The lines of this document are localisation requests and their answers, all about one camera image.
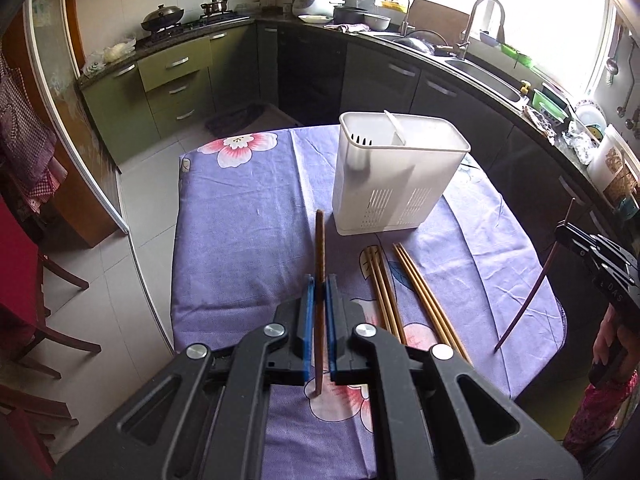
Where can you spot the red wooden chair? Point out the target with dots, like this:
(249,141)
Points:
(23,327)

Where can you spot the wooden cutting board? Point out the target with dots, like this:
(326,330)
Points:
(448,22)

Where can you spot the stainless steel sink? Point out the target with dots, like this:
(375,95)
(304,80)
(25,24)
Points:
(486,79)

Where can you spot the small steel pot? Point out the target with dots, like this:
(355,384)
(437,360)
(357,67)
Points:
(214,8)

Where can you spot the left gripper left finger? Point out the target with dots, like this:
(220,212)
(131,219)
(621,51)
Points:
(292,361)

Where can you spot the white ceramic bowl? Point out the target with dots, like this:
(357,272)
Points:
(376,22)

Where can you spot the green kitchen base cabinets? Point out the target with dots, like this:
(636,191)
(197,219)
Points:
(148,98)

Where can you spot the white plastic utensil holder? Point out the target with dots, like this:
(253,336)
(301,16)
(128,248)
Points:
(391,169)

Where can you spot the black wok with lid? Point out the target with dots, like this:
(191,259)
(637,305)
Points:
(161,18)

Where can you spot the glass sliding door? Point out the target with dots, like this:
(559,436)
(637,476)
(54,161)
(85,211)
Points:
(89,200)

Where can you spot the checkered purple apron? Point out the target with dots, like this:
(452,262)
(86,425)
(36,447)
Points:
(27,144)

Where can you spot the person's right hand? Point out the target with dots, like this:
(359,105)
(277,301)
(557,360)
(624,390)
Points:
(608,331)

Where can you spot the dark purple chopstick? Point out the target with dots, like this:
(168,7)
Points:
(536,286)

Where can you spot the black kitchen base cabinets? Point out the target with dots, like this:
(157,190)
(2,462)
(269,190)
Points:
(320,73)

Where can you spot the dark brown chopstick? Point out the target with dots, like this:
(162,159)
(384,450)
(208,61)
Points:
(319,279)

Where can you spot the small steel faucet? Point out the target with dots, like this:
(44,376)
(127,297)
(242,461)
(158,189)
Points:
(404,25)

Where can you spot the black cooking pot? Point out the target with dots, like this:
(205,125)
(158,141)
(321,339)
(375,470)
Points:
(348,15)

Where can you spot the purple floral tablecloth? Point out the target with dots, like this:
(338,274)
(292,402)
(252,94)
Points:
(245,242)

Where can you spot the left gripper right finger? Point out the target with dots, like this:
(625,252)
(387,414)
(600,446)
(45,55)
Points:
(348,354)

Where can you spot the light wooden chopstick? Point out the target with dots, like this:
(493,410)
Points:
(437,299)
(425,299)
(381,292)
(431,299)
(365,271)
(392,300)

